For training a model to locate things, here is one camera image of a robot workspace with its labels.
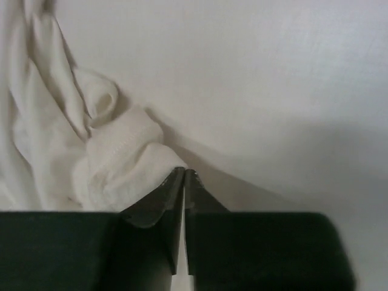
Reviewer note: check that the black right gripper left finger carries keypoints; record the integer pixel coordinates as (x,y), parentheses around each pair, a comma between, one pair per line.
(135,249)

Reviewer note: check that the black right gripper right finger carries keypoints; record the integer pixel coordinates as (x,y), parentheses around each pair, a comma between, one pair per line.
(260,250)

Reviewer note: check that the white cloth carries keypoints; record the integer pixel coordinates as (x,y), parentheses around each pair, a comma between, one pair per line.
(62,148)

